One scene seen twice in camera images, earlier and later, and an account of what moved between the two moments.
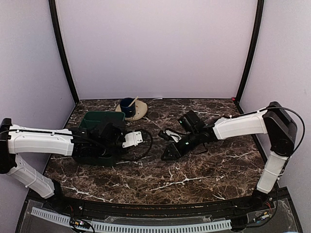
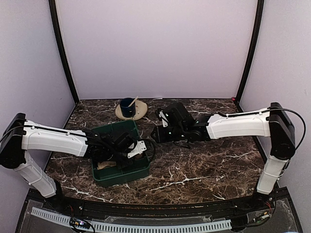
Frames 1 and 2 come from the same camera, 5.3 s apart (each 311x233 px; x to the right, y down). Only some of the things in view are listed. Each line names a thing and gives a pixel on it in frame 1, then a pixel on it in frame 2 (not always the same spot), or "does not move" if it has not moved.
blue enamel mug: [129, 111] does not move
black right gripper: [173, 148] → [160, 137]
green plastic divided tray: [98, 119] → [134, 172]
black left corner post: [52, 4] does not move
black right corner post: [252, 53] does not move
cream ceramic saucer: [141, 110] does not move
